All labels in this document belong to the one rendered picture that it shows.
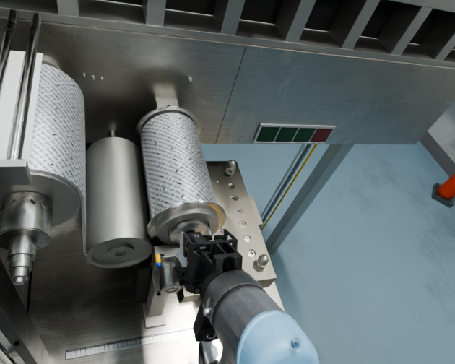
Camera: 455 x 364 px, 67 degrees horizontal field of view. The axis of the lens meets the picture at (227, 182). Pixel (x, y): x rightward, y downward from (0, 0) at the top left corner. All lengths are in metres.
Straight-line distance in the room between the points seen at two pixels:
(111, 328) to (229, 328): 0.58
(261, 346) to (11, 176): 0.33
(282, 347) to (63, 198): 0.37
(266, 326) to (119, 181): 0.46
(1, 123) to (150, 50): 0.34
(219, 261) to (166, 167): 0.27
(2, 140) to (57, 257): 0.55
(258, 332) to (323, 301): 1.87
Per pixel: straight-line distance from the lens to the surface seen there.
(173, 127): 0.73
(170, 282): 0.66
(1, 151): 0.51
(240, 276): 0.43
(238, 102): 0.89
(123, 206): 0.68
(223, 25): 0.77
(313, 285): 2.23
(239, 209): 0.99
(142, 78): 0.80
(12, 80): 0.61
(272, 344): 0.34
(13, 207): 0.54
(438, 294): 2.77
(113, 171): 0.74
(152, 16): 0.74
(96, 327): 0.94
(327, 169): 1.57
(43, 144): 0.55
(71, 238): 1.04
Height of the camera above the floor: 1.79
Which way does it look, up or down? 47 degrees down
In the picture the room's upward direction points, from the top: 22 degrees clockwise
